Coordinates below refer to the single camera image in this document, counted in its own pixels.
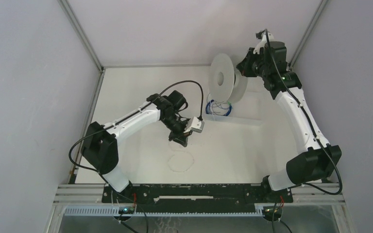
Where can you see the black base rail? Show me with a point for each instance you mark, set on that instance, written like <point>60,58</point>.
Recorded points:
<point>205,197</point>

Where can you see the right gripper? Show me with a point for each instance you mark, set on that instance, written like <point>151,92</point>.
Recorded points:
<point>244,66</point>

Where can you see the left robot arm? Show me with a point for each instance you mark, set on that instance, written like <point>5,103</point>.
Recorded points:
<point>100,147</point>

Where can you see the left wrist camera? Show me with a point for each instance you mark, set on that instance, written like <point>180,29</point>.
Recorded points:
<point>194,125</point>

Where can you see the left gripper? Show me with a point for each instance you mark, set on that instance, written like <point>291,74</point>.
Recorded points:
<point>180,137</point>

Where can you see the white slotted cable duct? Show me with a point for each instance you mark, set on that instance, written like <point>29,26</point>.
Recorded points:
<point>255,210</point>

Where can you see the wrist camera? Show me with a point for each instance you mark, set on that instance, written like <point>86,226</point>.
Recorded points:
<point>194,125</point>
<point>262,36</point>

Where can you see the white cable spool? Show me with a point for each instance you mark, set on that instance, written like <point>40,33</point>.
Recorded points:
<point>225,82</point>

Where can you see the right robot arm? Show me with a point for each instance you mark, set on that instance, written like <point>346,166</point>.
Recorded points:
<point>316,161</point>

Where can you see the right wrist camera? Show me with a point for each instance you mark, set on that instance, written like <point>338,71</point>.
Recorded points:
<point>262,36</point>

